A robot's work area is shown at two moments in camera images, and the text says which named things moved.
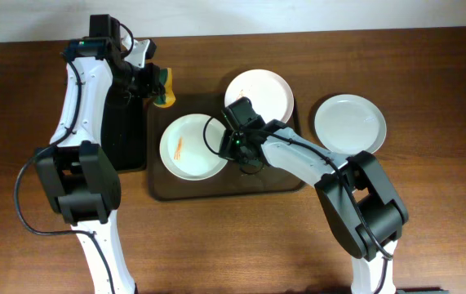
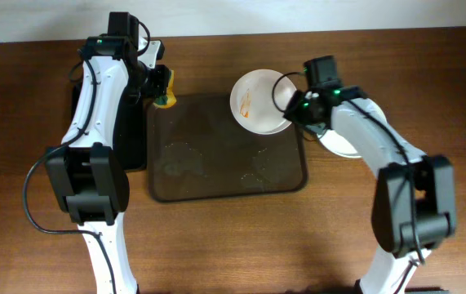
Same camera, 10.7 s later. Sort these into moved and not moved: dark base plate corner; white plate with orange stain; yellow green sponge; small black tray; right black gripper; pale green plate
Moved: right black gripper; pale green plate
Not moved: yellow green sponge; small black tray; dark base plate corner; white plate with orange stain
